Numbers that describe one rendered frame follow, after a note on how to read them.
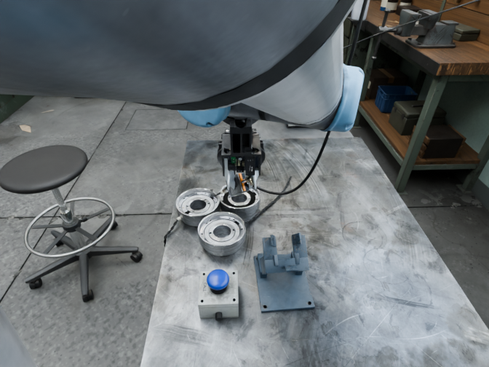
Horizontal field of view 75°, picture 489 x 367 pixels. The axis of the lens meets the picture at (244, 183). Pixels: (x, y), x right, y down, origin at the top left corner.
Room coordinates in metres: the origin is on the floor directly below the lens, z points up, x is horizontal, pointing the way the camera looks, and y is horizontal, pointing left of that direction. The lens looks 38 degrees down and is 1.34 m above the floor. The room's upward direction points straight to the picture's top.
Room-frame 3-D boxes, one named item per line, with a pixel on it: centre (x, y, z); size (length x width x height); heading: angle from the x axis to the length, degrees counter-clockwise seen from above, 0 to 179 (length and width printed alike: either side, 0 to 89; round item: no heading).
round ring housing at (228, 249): (0.49, 0.05, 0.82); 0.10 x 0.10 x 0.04
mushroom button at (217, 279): (0.34, 0.05, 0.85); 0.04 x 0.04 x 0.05
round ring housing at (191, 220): (0.58, 0.11, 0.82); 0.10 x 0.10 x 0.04
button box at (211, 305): (0.34, 0.05, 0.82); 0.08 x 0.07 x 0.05; 2
